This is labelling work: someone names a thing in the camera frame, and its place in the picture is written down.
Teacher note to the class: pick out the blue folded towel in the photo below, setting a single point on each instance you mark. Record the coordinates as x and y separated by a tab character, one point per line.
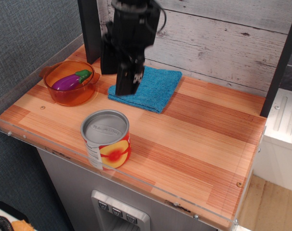
154	92

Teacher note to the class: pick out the peach food can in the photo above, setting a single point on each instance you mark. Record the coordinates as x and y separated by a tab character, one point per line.
107	139

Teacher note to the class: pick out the dark right support post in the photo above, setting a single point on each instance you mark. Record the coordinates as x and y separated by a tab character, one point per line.
278	75

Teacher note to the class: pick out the clear acrylic table guard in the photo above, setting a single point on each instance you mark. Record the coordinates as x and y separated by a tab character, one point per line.
194	157

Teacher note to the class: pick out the dark support post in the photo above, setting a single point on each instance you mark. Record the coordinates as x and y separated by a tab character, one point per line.
278	75
91	29

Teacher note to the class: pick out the orange transparent pot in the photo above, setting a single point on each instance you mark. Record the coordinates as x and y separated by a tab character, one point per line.
80	94

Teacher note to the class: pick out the dark left support post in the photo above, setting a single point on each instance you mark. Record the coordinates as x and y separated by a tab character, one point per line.
91	29

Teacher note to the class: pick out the purple toy eggplant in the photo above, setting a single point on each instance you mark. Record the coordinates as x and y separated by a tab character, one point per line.
72	81

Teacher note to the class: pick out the silver dispenser panel with buttons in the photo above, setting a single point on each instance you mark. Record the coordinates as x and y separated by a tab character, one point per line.
115	215

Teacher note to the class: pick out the white ridged appliance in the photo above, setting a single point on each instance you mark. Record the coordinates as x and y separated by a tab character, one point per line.
273	161

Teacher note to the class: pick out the black and orange object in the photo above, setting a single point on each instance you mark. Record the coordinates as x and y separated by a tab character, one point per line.
13	220

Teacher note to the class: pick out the grey toy fridge cabinet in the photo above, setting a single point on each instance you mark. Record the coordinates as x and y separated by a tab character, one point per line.
74	185

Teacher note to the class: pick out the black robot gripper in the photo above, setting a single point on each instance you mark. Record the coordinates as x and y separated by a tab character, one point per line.
132	30

